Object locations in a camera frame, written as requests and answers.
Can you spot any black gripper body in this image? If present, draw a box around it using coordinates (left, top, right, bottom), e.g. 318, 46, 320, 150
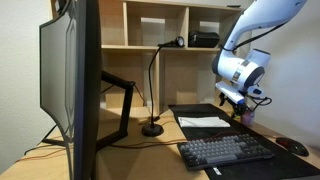
219, 93, 252, 118

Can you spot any white paper towel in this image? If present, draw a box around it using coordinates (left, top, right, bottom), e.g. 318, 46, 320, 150
178, 117, 230, 128

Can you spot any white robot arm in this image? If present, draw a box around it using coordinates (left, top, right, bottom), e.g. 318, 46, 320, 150
211, 0, 307, 116

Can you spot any black and red computer mouse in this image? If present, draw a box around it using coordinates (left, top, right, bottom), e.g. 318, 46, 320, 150
276, 137, 309, 157

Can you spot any grey mechanical keyboard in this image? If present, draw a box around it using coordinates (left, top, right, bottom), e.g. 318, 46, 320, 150
177, 134, 274, 171

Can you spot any black desk mat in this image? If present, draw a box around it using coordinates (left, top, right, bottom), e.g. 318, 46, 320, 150
170, 104, 320, 180

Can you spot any black pouch on shelf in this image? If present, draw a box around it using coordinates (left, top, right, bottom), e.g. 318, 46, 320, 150
188, 30, 220, 48

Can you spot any black gooseneck desk lamp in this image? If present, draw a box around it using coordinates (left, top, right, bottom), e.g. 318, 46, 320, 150
142, 36, 185, 137

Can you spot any wooden cubby shelf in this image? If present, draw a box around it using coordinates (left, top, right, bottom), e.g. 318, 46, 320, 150
98, 0, 241, 115

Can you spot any black monitor stand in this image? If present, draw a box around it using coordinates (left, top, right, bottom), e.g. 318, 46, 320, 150
40, 70, 135, 151

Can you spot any black curved monitor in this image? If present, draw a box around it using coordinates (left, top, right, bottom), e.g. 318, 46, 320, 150
39, 0, 101, 180

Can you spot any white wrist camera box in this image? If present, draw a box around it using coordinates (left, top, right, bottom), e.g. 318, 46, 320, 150
215, 81, 244, 104

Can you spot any red mouse cable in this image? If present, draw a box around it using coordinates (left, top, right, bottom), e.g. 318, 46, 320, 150
14, 130, 278, 164

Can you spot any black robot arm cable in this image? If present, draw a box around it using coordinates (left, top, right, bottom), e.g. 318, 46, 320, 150
219, 19, 291, 53

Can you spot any black lamp cable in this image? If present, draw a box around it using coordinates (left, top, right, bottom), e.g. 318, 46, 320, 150
133, 84, 168, 126

